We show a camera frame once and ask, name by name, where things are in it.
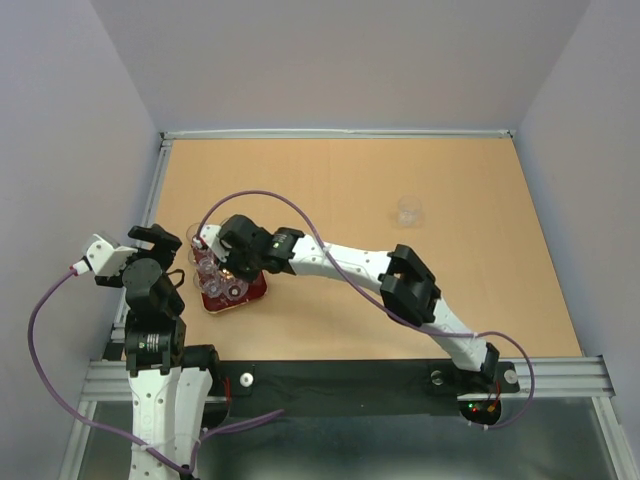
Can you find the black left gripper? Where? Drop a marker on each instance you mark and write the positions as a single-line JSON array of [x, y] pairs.
[[165, 243]]

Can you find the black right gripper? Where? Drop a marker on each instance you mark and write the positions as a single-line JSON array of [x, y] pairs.
[[230, 266]]

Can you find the clear glass from corner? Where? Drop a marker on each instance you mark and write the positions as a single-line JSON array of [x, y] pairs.
[[192, 235]]

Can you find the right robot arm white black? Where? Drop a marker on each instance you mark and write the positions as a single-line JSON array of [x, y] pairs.
[[407, 288]]

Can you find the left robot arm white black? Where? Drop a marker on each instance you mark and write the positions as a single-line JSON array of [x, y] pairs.
[[169, 381]]

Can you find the red tray with gold rim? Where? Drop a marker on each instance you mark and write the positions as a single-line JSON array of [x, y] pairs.
[[257, 290]]

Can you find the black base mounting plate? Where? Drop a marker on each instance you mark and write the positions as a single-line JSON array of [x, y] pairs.
[[347, 388]]

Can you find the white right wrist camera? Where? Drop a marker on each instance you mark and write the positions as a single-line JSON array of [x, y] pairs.
[[207, 241]]

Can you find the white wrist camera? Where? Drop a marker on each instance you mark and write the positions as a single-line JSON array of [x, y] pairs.
[[207, 241], [103, 256]]

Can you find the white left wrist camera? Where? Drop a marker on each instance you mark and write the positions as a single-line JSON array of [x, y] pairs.
[[103, 256]]

